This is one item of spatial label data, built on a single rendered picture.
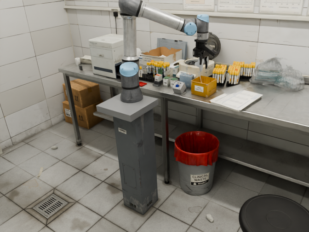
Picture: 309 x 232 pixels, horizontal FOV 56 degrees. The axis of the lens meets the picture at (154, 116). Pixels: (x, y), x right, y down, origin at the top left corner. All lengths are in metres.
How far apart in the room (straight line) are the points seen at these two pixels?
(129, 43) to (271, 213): 1.27
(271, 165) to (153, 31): 1.59
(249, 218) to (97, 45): 1.74
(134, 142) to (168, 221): 0.69
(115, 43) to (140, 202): 1.25
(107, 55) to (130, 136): 0.78
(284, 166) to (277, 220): 1.04
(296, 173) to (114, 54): 1.67
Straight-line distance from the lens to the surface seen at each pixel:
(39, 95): 3.62
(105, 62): 2.48
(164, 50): 2.78
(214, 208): 2.42
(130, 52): 1.95
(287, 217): 1.53
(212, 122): 2.85
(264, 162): 2.50
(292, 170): 2.47
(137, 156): 2.01
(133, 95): 1.87
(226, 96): 2.02
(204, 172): 2.34
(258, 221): 1.47
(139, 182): 2.15
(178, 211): 2.38
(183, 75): 2.16
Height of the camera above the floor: 1.69
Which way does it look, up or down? 27 degrees down
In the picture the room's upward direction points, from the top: 3 degrees counter-clockwise
